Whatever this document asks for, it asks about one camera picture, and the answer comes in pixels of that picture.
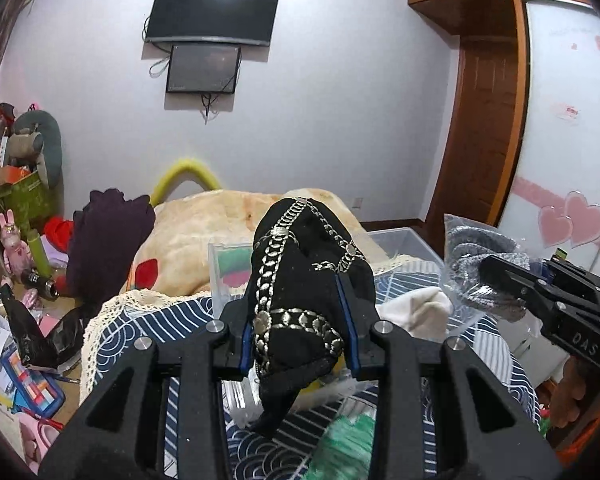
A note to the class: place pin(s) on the clear plastic storage box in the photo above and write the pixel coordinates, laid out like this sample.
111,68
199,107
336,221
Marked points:
405,255

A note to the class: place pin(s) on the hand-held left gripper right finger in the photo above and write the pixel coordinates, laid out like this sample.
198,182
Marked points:
350,332

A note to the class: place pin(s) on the green and pink cloth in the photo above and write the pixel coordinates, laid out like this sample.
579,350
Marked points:
235,267

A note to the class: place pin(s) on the green storage bag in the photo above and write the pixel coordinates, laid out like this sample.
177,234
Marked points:
22,200

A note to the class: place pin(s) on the green bottle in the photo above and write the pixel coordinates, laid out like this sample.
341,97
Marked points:
40,255

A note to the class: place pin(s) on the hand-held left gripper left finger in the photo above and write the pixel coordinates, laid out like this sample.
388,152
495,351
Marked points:
247,349

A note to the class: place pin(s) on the blue white patterned bedspread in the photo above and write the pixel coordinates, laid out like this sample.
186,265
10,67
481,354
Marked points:
130,330

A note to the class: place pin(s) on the pink scissors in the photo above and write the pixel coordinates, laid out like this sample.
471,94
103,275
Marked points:
47,425

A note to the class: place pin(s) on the wall socket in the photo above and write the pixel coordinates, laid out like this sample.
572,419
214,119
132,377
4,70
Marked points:
356,203

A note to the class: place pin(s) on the pink rabbit toy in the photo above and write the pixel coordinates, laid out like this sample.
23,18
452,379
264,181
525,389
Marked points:
12,245

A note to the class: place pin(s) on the black bottle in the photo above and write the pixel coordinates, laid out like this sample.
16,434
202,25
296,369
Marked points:
40,282

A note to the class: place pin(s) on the beige plush blanket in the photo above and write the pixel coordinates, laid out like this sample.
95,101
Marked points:
205,230

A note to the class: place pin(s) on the bagged grey knitted cloth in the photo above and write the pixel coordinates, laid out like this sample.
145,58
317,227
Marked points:
472,265

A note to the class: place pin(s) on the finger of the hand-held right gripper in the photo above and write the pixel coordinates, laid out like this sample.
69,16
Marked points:
510,277

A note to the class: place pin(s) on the black plastic bag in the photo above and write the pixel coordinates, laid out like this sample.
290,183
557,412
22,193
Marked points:
40,335

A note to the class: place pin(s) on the person's right hand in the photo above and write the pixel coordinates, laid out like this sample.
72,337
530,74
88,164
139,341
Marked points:
577,392

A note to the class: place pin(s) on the red cloth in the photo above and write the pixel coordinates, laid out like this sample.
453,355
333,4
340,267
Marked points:
59,232

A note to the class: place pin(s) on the small black wall monitor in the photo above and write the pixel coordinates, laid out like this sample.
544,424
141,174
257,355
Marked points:
203,68

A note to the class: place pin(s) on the black wall television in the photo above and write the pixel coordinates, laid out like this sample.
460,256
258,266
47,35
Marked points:
212,10

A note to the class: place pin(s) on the white cloth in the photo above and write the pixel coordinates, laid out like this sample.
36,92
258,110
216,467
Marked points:
420,312

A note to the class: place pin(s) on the colourful pencil case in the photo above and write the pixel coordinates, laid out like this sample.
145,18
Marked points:
30,385

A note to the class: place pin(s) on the brown wooden door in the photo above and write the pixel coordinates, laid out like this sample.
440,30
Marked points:
480,135

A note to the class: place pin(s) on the yellow foam tube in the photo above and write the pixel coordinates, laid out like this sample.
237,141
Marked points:
180,170

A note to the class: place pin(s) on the dark purple garment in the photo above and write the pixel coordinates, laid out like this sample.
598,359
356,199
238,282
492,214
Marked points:
107,245

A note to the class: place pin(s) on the grey plush toy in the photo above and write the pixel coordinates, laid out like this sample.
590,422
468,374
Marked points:
37,142

